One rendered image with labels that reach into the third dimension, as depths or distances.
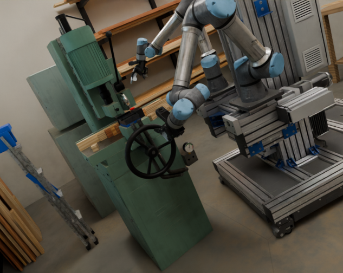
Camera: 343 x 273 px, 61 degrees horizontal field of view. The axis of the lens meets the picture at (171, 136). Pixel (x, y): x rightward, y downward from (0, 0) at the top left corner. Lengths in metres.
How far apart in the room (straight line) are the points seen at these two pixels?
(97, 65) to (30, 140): 2.54
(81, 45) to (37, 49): 2.44
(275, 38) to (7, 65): 3.10
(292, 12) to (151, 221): 1.46
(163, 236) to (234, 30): 1.26
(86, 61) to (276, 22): 1.09
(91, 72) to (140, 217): 0.87
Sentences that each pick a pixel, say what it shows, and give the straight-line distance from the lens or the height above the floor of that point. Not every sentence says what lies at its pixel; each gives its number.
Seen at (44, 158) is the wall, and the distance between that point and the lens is 4.12.
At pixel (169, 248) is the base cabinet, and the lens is 1.98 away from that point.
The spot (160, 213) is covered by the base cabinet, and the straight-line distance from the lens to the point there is 1.84.
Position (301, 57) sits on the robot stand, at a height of 0.88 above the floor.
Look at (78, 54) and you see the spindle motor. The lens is 1.65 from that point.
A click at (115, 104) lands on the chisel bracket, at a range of 1.71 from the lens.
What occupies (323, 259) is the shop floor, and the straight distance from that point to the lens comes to 1.80.
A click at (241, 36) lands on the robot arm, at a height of 1.18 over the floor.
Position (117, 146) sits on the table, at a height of 0.87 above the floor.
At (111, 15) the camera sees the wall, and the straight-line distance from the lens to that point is 4.34.
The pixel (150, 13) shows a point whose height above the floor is 1.55.
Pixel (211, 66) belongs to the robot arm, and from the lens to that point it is 2.03.
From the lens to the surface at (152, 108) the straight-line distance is 1.84.
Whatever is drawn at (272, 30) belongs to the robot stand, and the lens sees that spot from 1.87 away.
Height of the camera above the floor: 1.34
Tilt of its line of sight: 20 degrees down
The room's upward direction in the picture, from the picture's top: 23 degrees counter-clockwise
